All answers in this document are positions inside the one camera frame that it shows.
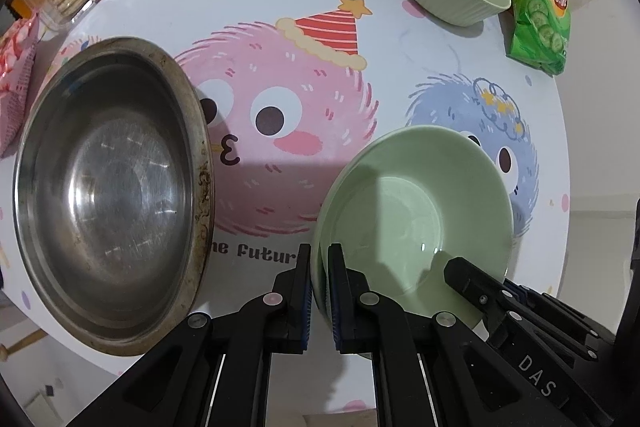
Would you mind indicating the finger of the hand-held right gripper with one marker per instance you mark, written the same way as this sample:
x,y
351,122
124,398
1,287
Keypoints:
x,y
555,319
475,289

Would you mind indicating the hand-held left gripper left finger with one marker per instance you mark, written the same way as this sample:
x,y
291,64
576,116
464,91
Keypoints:
x,y
305,302

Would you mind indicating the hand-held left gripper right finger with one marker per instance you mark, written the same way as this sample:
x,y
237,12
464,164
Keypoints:
x,y
334,302

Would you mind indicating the large stainless steel bowl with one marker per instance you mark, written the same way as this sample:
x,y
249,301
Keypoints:
x,y
204,257

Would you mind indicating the medium stainless steel bowl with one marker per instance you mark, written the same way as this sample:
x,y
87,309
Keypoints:
x,y
125,207

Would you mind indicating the green potato chips bag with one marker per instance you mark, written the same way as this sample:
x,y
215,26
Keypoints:
x,y
535,17

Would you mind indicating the pink snack packet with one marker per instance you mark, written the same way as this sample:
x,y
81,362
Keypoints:
x,y
15,97

